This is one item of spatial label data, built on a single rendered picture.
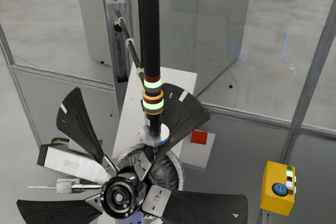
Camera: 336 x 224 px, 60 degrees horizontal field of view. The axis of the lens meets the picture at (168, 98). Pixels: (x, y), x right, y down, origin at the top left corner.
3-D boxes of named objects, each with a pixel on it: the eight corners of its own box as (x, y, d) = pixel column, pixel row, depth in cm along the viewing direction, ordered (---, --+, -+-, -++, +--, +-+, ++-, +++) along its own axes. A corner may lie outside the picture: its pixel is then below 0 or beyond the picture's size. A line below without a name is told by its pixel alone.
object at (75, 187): (119, 189, 98) (30, 189, 106) (118, 182, 98) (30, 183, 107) (116, 191, 96) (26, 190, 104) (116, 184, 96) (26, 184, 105)
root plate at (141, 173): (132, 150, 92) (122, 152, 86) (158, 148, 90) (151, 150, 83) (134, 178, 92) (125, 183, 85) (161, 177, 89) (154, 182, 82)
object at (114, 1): (106, 14, 118) (103, -8, 112) (123, 12, 119) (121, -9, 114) (109, 24, 110) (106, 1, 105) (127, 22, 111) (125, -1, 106)
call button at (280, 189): (273, 184, 104) (275, 181, 103) (285, 187, 103) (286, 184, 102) (273, 193, 101) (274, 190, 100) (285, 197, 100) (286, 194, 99)
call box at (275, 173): (262, 176, 119) (267, 159, 112) (288, 183, 116) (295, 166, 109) (258, 210, 106) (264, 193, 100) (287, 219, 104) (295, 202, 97)
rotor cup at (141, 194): (112, 166, 96) (92, 173, 83) (154, 164, 92) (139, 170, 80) (115, 211, 95) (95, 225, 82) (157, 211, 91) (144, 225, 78)
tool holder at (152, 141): (135, 123, 73) (132, 91, 67) (162, 118, 74) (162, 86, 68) (143, 149, 66) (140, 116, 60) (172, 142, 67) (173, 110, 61)
